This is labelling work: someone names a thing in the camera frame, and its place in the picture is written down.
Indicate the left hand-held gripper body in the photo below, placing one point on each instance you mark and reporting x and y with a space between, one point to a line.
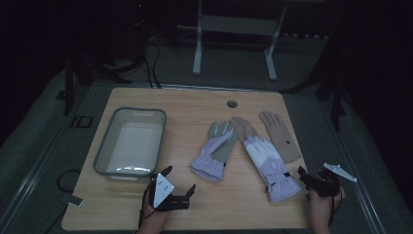
162 191

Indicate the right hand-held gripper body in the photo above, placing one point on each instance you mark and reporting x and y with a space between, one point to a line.
328 182

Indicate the purple white ski glove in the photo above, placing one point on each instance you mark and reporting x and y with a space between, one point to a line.
269 165

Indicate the grey plastic bin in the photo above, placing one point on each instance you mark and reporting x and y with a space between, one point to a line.
131 144

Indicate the purple ski glove grey palm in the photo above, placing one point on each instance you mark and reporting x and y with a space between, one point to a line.
214 152

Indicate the person's left hand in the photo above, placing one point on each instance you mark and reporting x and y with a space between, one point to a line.
152 211

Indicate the person's right hand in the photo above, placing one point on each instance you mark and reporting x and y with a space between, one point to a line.
321 203

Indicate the beige knit glove dark dot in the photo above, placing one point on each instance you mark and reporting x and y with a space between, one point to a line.
281 136

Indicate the black tripod stand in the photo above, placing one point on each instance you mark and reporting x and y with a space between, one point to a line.
81 70
334 94

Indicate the round grey table grommet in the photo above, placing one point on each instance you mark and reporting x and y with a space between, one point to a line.
232 104

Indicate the black rectangular floor bracket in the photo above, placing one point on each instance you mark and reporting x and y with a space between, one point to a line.
82 122

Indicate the white metal table frame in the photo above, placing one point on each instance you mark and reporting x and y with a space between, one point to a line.
235 26

